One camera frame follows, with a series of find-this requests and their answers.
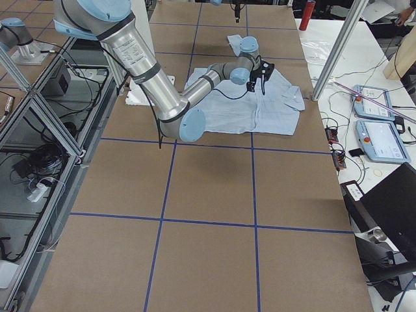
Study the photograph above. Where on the white power strip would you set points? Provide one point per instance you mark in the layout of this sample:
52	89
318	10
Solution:
39	191

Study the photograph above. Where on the clear plastic bag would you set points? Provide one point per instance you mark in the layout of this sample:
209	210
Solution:
316	51

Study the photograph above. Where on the aluminium frame post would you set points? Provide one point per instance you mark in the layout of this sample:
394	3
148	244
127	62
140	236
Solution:
341	41

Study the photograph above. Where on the black laptop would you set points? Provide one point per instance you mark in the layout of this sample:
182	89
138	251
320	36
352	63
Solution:
385	218

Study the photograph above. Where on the metal grabber stick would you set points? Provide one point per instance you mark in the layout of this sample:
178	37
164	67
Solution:
393	111

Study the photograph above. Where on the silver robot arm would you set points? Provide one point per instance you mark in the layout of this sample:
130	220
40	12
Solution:
170	121
16	35

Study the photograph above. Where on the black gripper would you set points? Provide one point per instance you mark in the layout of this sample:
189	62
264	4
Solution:
237	8
262	78

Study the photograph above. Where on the red bottle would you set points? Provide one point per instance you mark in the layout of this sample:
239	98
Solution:
307	14

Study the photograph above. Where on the light blue striped shirt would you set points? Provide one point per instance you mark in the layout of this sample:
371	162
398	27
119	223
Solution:
274	107

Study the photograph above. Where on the lower teach pendant tablet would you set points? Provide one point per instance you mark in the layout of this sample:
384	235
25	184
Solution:
381	142

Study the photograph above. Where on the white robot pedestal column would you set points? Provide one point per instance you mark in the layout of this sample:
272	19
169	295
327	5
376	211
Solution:
148	77

